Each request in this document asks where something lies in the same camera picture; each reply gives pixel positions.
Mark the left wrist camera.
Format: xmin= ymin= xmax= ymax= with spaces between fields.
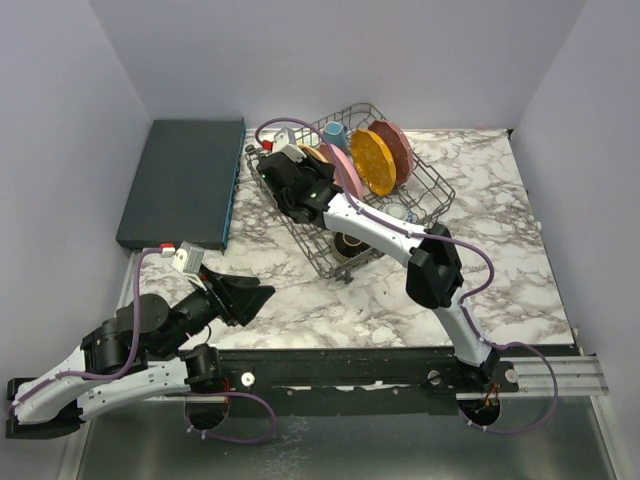
xmin=160 ymin=241 xmax=205 ymax=289

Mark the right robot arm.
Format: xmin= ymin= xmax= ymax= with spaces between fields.
xmin=256 ymin=153 xmax=499 ymax=392

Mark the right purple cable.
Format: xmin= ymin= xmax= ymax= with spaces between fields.
xmin=254 ymin=117 xmax=560 ymax=435

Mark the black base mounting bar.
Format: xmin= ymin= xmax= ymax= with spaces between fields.
xmin=187 ymin=347 xmax=519 ymax=417

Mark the red patterned bowl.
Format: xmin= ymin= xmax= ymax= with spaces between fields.
xmin=380 ymin=202 xmax=416 ymax=223

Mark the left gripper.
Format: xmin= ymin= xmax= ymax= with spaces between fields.
xmin=158 ymin=264 xmax=276 ymax=359

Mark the pink polka dot plate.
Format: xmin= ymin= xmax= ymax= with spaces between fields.
xmin=368 ymin=120 xmax=414 ymax=187

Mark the dark grey network switch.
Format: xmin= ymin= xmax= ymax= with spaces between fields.
xmin=116 ymin=117 xmax=246 ymax=251

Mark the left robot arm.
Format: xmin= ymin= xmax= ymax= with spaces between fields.
xmin=5 ymin=267 xmax=275 ymax=440

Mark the plain orange plate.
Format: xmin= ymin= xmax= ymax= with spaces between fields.
xmin=298 ymin=144 xmax=330 ymax=164

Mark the blue floral mug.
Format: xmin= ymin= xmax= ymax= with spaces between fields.
xmin=322 ymin=121 xmax=348 ymax=151

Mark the grey wire dish rack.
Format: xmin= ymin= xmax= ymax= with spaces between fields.
xmin=243 ymin=102 xmax=456 ymax=286

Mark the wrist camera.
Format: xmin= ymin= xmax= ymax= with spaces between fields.
xmin=160 ymin=241 xmax=205 ymax=289
xmin=262 ymin=127 xmax=305 ymax=163

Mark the purple cable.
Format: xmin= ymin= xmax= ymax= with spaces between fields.
xmin=7 ymin=243 xmax=176 ymax=416
xmin=254 ymin=117 xmax=560 ymax=435

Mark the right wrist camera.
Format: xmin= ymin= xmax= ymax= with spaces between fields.
xmin=262 ymin=127 xmax=305 ymax=163

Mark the aluminium rail frame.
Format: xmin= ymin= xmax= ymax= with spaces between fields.
xmin=509 ymin=356 xmax=609 ymax=397

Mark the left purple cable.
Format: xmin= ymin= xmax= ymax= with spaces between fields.
xmin=7 ymin=243 xmax=176 ymax=416

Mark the brown beige bowl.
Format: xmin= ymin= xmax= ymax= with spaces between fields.
xmin=331 ymin=232 xmax=370 ymax=263

